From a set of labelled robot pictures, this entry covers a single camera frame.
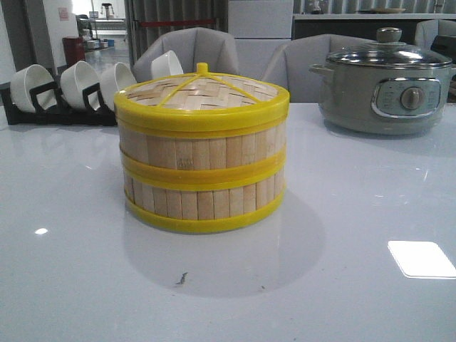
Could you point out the bamboo steamer tray yellow rims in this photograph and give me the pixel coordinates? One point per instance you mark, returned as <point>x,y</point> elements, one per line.
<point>204,212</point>
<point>182,160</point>

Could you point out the yellow woven bamboo steamer lid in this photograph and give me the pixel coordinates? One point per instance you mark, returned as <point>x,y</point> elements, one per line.
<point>201,104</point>

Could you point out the grey upholstered chair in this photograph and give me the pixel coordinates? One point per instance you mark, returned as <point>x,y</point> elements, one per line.
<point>289,65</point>
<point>426,31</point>
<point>192,46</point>

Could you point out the white ceramic bowl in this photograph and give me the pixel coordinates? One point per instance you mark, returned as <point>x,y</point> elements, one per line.
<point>113,80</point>
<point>23,81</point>
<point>168,64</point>
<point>76,78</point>

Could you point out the white refrigerator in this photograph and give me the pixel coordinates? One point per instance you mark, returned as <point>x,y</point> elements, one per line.
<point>258,27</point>

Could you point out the green electric cooking pot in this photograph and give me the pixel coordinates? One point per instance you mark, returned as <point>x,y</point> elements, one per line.
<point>381,99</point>

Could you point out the black bowl rack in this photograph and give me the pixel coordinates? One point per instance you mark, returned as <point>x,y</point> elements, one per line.
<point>95,111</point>

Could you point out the red fire extinguisher box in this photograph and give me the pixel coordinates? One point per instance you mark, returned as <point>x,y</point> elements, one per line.
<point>74,49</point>

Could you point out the glass pot lid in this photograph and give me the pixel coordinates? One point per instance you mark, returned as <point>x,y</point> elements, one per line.
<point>389,52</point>

